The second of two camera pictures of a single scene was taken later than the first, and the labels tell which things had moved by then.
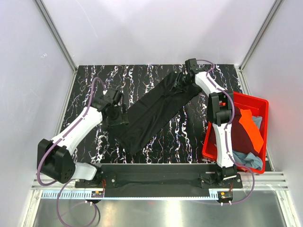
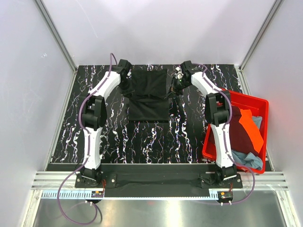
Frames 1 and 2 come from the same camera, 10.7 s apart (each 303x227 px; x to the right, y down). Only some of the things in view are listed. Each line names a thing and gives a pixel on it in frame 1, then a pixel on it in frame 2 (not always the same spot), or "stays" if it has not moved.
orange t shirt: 252,131 stays
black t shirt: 146,115 -> 148,100
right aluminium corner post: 276,6 stays
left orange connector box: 95,194 stays
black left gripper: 122,118 -> 128,92
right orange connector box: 225,196 stays
